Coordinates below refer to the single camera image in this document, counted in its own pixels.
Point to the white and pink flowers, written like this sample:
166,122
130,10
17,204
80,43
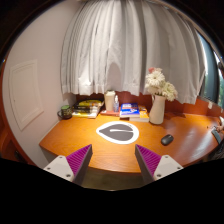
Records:
155,84

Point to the red thin book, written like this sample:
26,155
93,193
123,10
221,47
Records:
109,113

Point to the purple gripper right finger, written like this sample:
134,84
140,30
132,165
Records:
153,166

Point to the white ceramic vase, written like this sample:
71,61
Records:
156,114

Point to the black computer mouse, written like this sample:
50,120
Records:
167,139

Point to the white curtain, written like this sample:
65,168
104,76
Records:
111,44

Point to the dark green mug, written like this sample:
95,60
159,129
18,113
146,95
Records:
65,112

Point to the leaf-shaped grey mouse pad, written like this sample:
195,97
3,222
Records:
118,132

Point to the clear sanitizer bottle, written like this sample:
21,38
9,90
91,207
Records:
116,104

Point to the stack of dark books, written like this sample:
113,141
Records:
87,108

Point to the dark device at right edge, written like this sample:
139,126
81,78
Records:
216,135

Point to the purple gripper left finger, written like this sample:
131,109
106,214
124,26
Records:
72,167

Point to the white paper cup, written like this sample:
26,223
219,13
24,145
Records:
109,97

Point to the yellow book under blue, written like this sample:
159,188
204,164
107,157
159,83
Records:
143,117

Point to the white wall panel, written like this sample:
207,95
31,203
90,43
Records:
24,93

